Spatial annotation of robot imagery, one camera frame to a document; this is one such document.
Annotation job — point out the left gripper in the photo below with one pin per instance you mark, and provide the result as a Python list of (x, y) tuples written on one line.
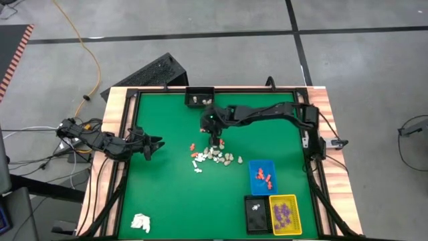
[(139, 145)]

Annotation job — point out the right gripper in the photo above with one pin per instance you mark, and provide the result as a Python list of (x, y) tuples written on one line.
[(215, 118)]

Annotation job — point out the white plastic bone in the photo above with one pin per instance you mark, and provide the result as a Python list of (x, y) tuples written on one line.
[(198, 170), (200, 155), (199, 159), (255, 207), (194, 164)]

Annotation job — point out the purple plastic spider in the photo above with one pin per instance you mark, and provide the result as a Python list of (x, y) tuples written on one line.
[(277, 226), (283, 226), (288, 217), (277, 217), (288, 210), (277, 209), (283, 209)]

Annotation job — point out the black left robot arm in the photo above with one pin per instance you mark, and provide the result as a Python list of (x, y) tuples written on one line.
[(100, 142)]

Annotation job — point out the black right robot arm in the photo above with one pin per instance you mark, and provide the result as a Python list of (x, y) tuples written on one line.
[(267, 112)]

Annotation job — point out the small black plastic basket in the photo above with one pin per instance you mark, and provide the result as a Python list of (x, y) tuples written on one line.
[(200, 93)]

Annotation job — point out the blue plastic basket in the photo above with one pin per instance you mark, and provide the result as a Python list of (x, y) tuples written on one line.
[(254, 187)]

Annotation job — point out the black computer tower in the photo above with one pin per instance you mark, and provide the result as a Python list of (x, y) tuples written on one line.
[(143, 75)]

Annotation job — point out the crumpled white paper piece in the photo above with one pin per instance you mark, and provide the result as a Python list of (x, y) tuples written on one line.
[(140, 221)]

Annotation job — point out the long black plastic basket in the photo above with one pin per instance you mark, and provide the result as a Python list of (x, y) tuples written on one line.
[(257, 222)]

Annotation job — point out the yellow plastic basket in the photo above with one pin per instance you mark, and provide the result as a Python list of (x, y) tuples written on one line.
[(297, 209)]

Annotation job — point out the black furniture beam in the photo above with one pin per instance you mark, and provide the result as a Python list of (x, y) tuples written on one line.
[(47, 189)]

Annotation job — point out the grey power adapter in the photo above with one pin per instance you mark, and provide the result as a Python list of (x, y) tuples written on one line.
[(336, 143)]

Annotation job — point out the grey furniture panel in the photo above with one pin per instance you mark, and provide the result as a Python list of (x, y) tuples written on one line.
[(20, 214)]

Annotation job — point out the black mat with orange stripes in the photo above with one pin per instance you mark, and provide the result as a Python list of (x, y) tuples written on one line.
[(10, 50)]

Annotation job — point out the white metal bracket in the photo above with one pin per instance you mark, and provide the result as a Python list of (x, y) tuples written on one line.
[(305, 142)]

